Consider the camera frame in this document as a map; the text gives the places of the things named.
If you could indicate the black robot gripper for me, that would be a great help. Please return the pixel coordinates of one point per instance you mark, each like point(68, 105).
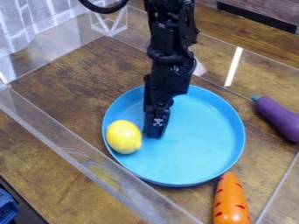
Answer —
point(167, 81)

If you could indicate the yellow lemon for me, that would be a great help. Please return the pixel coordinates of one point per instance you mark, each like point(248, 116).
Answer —
point(124, 137)

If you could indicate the blue round tray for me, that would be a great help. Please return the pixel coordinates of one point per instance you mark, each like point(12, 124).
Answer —
point(200, 146)

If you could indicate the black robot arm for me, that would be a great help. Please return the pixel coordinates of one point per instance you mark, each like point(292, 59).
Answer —
point(173, 33)

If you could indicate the purple toy eggplant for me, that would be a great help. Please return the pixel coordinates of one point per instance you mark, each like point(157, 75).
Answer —
point(280, 117)

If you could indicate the orange toy carrot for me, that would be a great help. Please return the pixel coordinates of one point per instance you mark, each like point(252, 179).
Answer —
point(229, 206)

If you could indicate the blue plastic object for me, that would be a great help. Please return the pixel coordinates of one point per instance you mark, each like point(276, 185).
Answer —
point(8, 207)

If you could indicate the clear acrylic enclosure wall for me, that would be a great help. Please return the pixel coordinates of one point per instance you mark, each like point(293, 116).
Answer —
point(73, 71)

